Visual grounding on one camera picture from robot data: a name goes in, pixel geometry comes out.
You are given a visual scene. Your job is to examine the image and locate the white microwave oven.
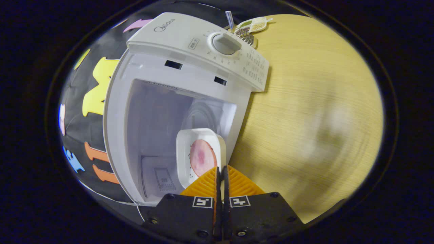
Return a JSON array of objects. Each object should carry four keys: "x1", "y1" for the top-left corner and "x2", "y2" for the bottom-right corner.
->
[{"x1": 103, "y1": 12, "x2": 270, "y2": 206}]

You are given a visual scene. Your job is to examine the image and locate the pink meat slice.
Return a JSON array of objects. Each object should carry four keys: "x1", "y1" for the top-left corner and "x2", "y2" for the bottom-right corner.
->
[{"x1": 189, "y1": 139, "x2": 218, "y2": 177}]

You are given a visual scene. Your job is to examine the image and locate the white square plate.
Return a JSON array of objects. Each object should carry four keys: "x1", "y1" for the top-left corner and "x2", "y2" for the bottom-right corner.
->
[{"x1": 176, "y1": 128, "x2": 226, "y2": 189}]

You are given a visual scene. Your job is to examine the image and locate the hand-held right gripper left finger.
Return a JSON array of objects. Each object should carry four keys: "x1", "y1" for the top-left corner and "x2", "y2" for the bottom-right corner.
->
[{"x1": 139, "y1": 166, "x2": 222, "y2": 243}]

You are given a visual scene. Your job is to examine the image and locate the white divided grain dish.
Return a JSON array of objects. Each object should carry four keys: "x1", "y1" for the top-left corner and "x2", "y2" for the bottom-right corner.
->
[{"x1": 236, "y1": 16, "x2": 273, "y2": 33}]

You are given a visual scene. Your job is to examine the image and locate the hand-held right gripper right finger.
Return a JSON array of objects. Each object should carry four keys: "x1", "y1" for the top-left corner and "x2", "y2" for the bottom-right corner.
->
[{"x1": 222, "y1": 165, "x2": 305, "y2": 243}]

